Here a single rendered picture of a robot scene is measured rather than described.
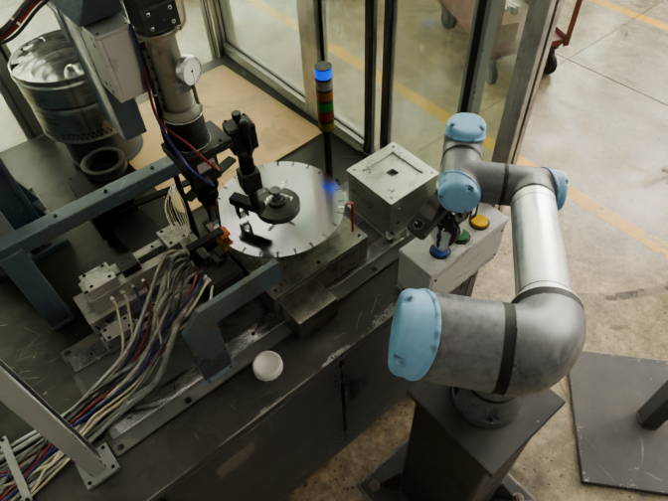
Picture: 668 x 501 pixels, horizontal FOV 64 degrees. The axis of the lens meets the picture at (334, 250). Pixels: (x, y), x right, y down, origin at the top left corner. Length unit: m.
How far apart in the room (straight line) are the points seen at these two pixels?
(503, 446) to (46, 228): 1.09
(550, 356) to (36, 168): 1.72
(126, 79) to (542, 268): 0.74
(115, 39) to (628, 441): 1.95
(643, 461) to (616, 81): 2.34
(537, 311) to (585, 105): 2.86
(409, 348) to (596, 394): 1.63
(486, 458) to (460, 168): 0.61
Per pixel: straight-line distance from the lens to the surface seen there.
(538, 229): 0.87
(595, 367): 2.30
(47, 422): 1.09
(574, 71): 3.80
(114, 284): 1.41
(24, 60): 1.88
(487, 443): 1.25
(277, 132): 1.89
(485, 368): 0.67
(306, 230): 1.28
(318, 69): 1.41
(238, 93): 2.10
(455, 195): 0.97
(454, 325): 0.66
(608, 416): 2.22
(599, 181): 3.02
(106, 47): 1.00
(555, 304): 0.73
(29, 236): 1.34
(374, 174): 1.49
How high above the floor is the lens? 1.90
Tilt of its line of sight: 50 degrees down
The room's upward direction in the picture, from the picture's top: 3 degrees counter-clockwise
